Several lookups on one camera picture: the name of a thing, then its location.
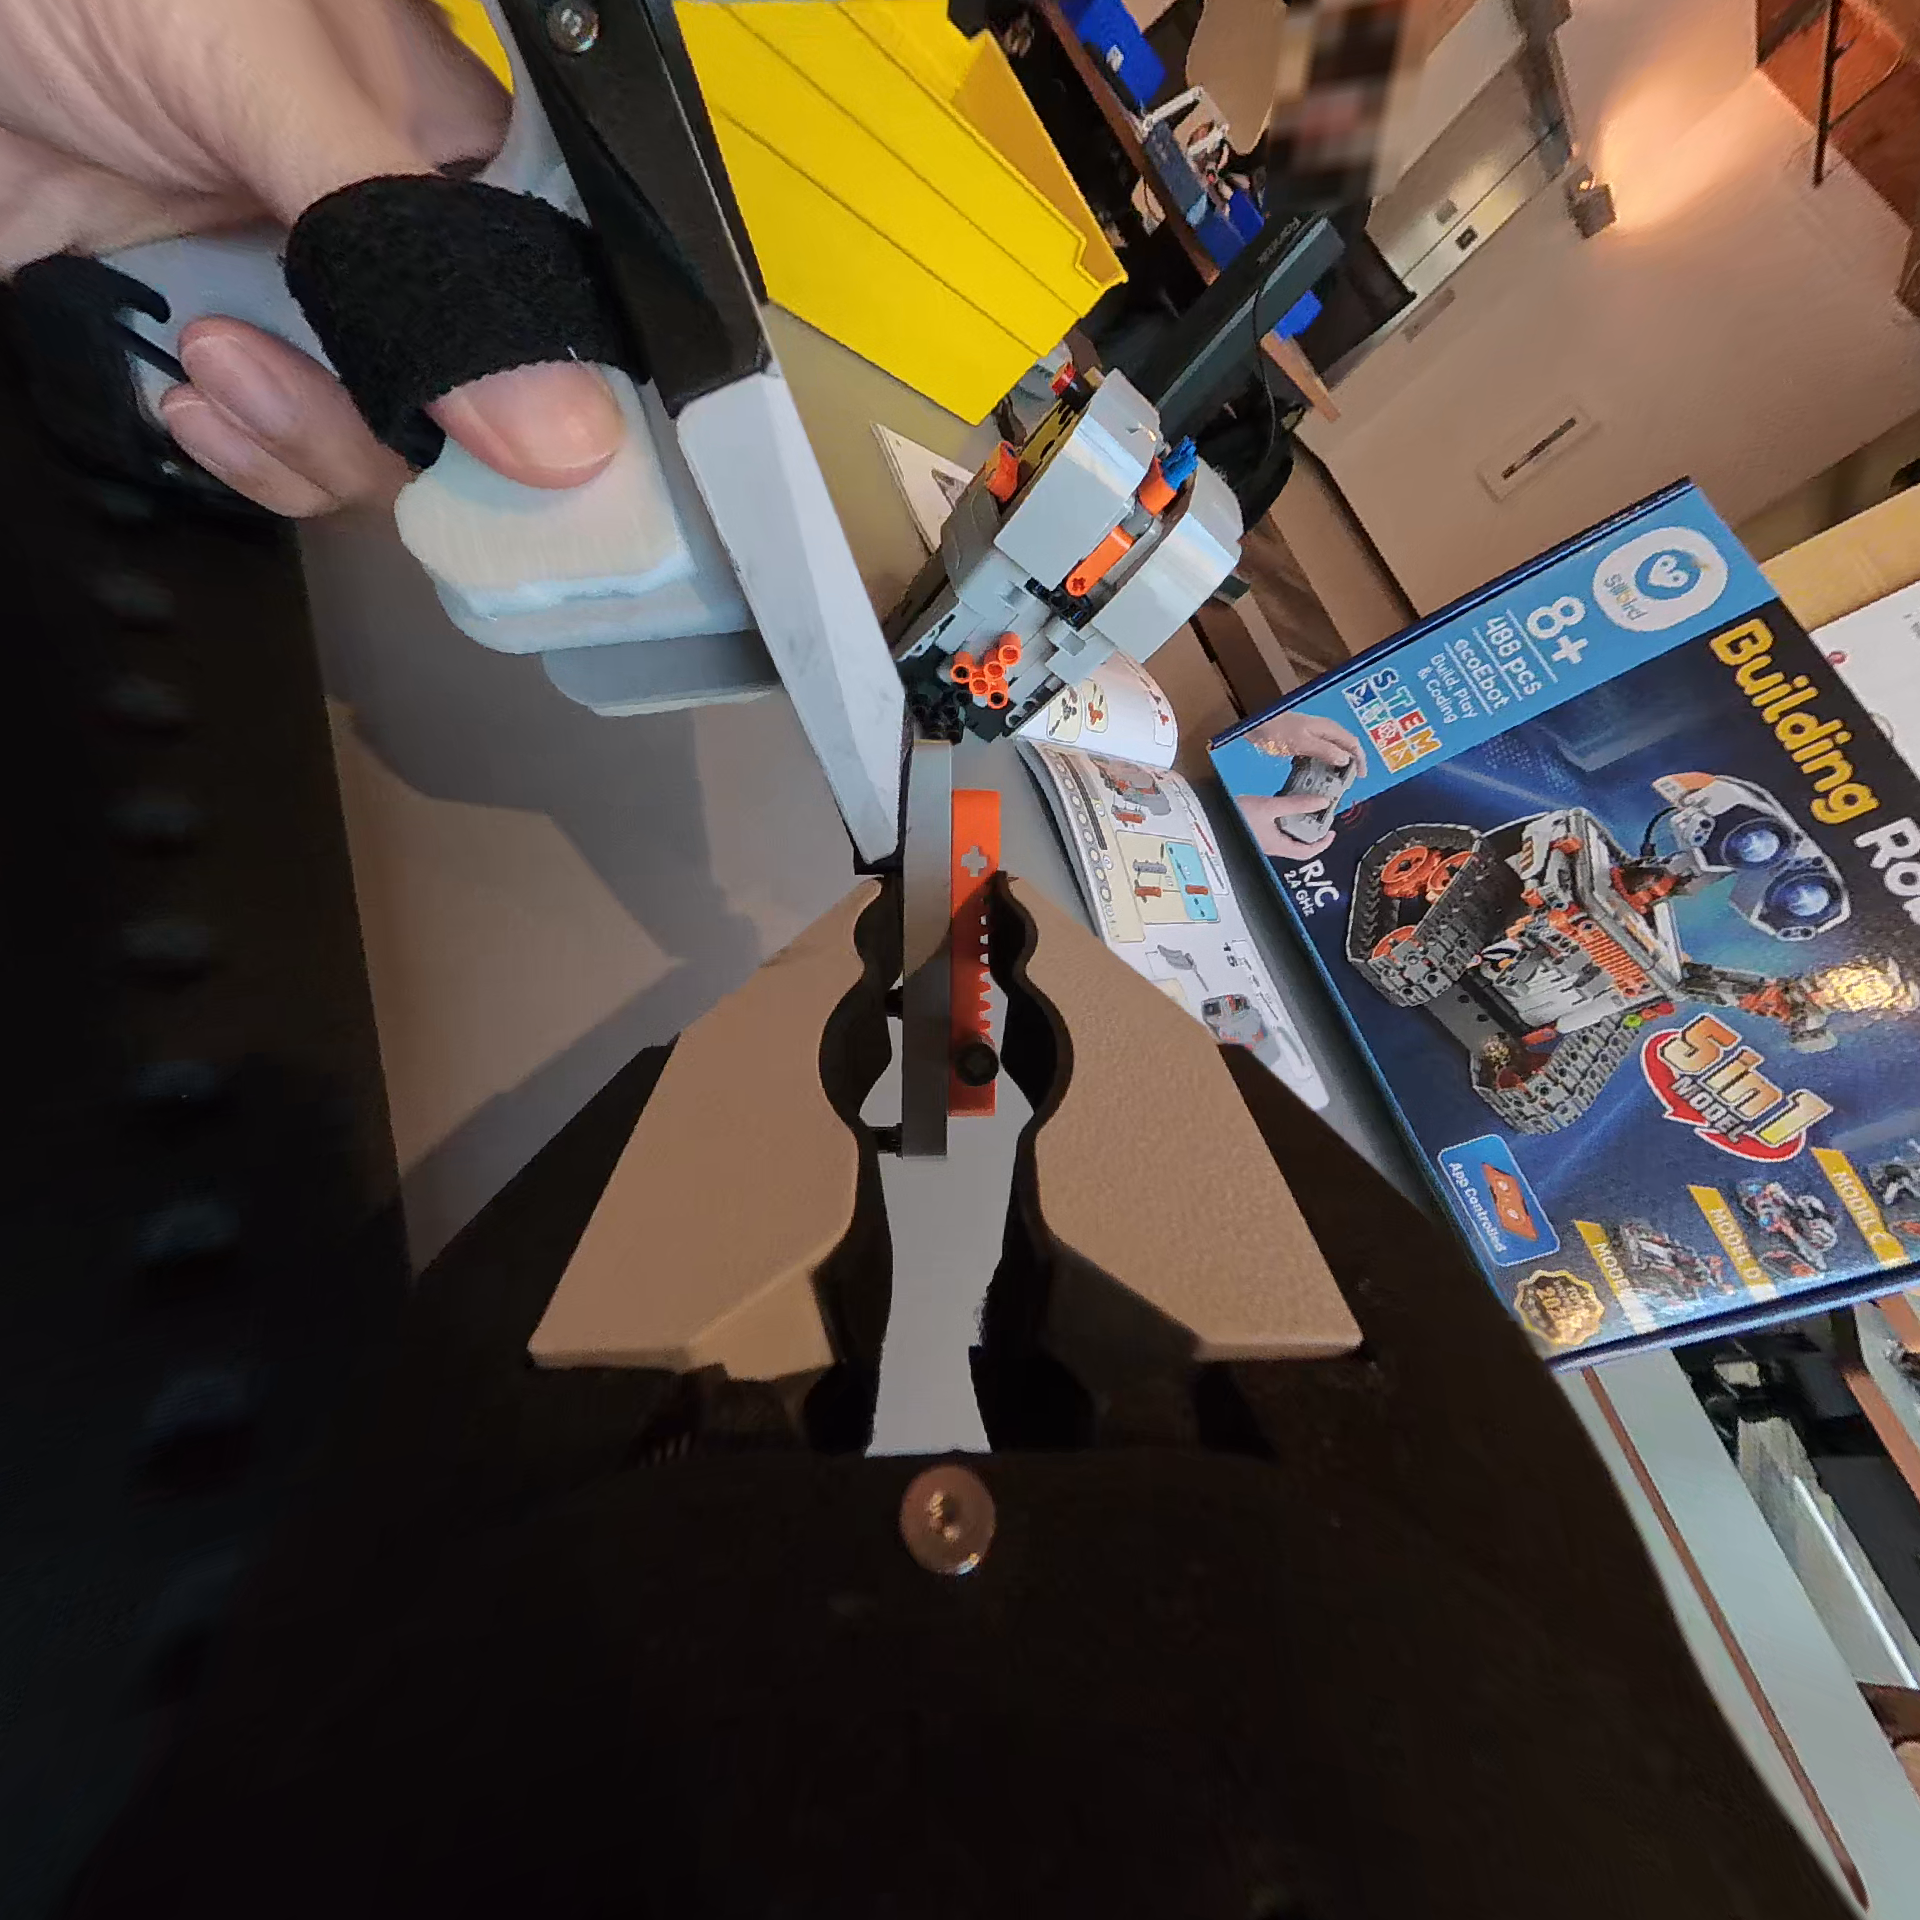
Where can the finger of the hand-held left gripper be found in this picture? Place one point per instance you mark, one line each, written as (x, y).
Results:
(810, 600)

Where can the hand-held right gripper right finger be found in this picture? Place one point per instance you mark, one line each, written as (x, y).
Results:
(1185, 1200)

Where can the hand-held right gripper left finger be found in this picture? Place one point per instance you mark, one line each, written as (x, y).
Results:
(704, 1200)

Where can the grey building-block robot model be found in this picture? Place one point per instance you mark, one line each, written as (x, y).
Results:
(1081, 510)

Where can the grey beam with orange rack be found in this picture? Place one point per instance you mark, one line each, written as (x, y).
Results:
(973, 930)

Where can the person's left hand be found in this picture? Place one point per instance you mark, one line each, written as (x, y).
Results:
(225, 105)

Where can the yellow storage bin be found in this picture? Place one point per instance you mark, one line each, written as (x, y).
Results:
(901, 180)

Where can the white instruction booklet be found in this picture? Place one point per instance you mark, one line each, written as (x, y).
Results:
(1155, 871)

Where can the black monitor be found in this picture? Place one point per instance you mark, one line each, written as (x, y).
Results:
(1231, 322)

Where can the blue robot kit box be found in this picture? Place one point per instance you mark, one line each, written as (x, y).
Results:
(1620, 930)

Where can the white cabinet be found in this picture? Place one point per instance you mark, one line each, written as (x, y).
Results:
(1500, 435)

